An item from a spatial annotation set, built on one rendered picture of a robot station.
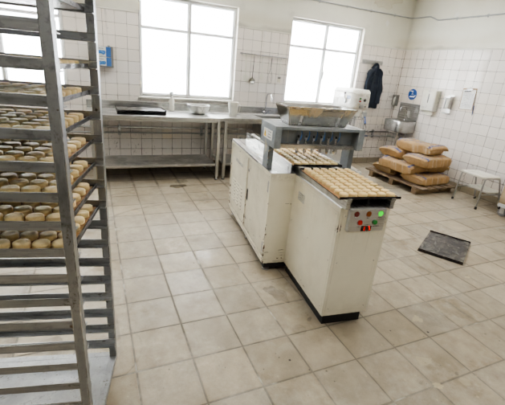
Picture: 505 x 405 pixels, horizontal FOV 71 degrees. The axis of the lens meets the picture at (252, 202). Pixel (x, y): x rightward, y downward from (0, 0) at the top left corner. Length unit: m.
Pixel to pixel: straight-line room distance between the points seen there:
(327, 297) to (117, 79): 4.14
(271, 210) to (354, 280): 0.80
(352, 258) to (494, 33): 4.90
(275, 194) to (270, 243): 0.42
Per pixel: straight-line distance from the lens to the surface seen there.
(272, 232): 2.79
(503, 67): 6.39
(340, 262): 2.26
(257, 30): 5.91
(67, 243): 1.18
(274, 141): 2.54
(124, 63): 5.42
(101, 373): 1.97
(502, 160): 6.23
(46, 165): 1.14
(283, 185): 2.66
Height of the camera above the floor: 1.53
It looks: 20 degrees down
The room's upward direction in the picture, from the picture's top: 5 degrees clockwise
